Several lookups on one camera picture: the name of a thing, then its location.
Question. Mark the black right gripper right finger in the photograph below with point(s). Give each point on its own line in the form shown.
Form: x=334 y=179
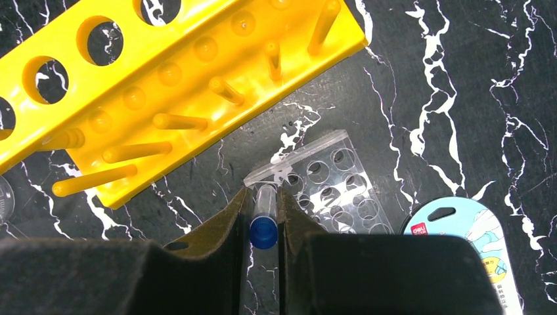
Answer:
x=328 y=273

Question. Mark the clear acrylic tube rack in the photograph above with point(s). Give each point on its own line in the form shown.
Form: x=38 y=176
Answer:
x=329 y=183

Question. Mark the yellow test tube rack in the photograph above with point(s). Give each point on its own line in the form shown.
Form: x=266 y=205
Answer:
x=130 y=102

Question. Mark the blue correction tape package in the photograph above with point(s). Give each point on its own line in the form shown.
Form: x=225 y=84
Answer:
x=471 y=220

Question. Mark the clear glass beaker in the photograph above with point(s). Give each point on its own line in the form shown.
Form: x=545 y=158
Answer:
x=7 y=201

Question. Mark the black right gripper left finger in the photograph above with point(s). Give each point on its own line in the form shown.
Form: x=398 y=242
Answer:
x=198 y=273

